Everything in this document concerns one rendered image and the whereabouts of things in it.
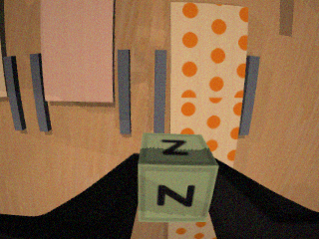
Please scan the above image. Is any cream strip with orange dots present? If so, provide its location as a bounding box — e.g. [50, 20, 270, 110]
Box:
[167, 3, 248, 239]

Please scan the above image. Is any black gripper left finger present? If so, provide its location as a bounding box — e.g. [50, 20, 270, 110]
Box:
[0, 154, 140, 239]

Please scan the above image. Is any pink flat strip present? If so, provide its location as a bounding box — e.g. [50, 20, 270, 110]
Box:
[40, 0, 116, 103]

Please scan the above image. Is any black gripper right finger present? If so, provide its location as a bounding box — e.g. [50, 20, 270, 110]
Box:
[208, 159, 319, 239]

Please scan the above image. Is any pale yellow flat strip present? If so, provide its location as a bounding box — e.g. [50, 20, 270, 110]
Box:
[0, 0, 8, 97]

